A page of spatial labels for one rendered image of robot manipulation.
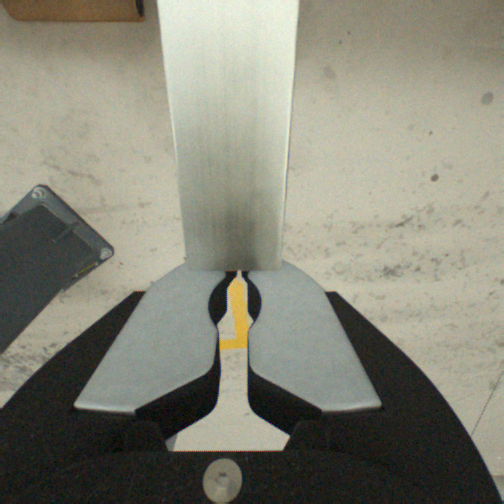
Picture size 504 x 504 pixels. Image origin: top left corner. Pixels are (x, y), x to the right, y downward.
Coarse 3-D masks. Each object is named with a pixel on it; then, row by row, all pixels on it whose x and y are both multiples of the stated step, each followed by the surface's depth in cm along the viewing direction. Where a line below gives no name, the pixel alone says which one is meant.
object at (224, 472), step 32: (128, 448) 5; (160, 448) 5; (288, 448) 5; (320, 448) 5; (64, 480) 4; (96, 480) 4; (128, 480) 4; (160, 480) 4; (192, 480) 4; (224, 480) 5; (256, 480) 4; (288, 480) 4; (320, 480) 4; (352, 480) 4; (384, 480) 4
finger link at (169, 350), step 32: (160, 288) 9; (192, 288) 9; (224, 288) 10; (128, 320) 8; (160, 320) 8; (192, 320) 8; (128, 352) 7; (160, 352) 7; (192, 352) 7; (96, 384) 6; (128, 384) 6; (160, 384) 6; (192, 384) 6; (160, 416) 6; (192, 416) 7
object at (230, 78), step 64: (192, 0) 6; (256, 0) 6; (192, 64) 7; (256, 64) 7; (192, 128) 7; (256, 128) 7; (192, 192) 8; (256, 192) 8; (192, 256) 9; (256, 256) 9
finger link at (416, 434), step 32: (352, 320) 8; (384, 352) 7; (384, 384) 6; (416, 384) 6; (352, 416) 6; (384, 416) 6; (416, 416) 6; (448, 416) 6; (352, 448) 5; (384, 448) 5; (416, 448) 5; (448, 448) 5; (416, 480) 5; (448, 480) 5; (480, 480) 5
